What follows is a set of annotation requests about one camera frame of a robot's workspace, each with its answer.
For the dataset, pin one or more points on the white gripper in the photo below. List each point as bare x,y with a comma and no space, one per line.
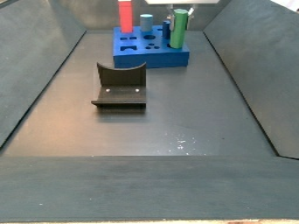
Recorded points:
170,7

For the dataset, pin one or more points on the black curved holder stand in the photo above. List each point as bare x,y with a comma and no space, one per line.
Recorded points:
122,86

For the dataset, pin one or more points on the dark blue star peg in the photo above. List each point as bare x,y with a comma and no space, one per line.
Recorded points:
166,29

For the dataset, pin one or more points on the green hexagon peg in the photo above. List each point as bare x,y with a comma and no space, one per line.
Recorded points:
178,24

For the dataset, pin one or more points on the red square peg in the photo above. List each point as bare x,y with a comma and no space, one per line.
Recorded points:
126,15

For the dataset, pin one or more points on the light blue round peg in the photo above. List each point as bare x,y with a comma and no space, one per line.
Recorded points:
146,22

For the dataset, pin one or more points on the blue peg board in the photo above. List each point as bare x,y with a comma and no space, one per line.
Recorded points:
147,48

